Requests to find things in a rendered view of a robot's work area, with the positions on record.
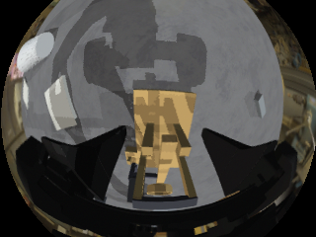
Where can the white flat rectangular slab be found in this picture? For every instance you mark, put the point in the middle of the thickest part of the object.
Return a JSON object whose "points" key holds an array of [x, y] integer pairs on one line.
{"points": [[26, 92], [59, 104]]}

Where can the white paper cup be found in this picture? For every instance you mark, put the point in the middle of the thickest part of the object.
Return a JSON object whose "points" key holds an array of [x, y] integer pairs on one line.
{"points": [[34, 51]]}

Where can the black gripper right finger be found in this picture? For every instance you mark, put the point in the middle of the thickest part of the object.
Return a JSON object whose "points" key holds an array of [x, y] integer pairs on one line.
{"points": [[232, 160]]}

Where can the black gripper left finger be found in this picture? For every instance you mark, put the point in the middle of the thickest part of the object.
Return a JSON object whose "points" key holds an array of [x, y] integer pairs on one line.
{"points": [[92, 161]]}

